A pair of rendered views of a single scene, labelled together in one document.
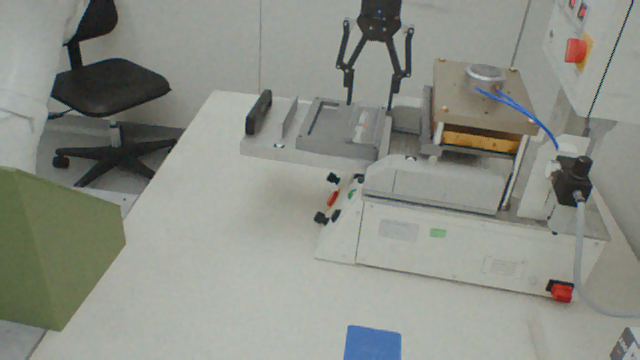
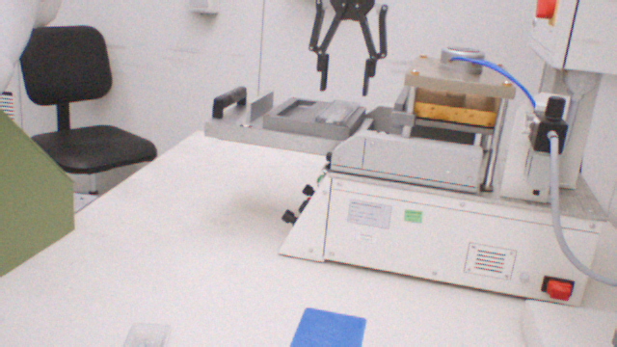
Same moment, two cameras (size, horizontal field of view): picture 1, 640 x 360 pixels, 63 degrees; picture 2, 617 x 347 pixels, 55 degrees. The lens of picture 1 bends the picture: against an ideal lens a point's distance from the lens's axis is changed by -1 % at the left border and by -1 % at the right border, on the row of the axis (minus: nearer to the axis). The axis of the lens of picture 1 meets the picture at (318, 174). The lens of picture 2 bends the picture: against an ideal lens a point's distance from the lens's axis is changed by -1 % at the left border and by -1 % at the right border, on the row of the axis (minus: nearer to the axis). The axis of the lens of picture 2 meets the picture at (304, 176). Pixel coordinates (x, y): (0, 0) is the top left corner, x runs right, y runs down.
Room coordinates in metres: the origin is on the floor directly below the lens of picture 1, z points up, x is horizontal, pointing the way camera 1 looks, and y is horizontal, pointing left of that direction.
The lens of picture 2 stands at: (-0.17, -0.13, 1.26)
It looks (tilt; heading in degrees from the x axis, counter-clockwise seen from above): 19 degrees down; 5
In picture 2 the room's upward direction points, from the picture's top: 5 degrees clockwise
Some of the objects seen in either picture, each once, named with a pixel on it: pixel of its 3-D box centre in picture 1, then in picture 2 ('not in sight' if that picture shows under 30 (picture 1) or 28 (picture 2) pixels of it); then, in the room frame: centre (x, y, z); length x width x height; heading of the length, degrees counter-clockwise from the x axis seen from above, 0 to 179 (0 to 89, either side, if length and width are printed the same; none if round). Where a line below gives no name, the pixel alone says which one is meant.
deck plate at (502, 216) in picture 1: (477, 170); (462, 166); (0.96, -0.33, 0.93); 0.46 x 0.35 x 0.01; 82
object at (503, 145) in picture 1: (476, 110); (455, 93); (0.96, -0.30, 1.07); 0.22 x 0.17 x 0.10; 172
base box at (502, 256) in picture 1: (448, 206); (432, 209); (0.95, -0.29, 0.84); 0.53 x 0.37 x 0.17; 82
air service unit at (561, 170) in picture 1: (562, 188); (540, 142); (0.73, -0.40, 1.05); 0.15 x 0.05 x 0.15; 172
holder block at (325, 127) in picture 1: (343, 126); (317, 117); (1.00, -0.04, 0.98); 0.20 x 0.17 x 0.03; 172
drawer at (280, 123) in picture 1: (321, 127); (294, 120); (1.01, 0.00, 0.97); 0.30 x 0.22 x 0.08; 82
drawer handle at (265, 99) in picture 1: (259, 110); (230, 101); (1.02, 0.14, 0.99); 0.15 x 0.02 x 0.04; 172
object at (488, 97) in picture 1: (495, 107); (475, 87); (0.94, -0.33, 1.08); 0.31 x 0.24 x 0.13; 172
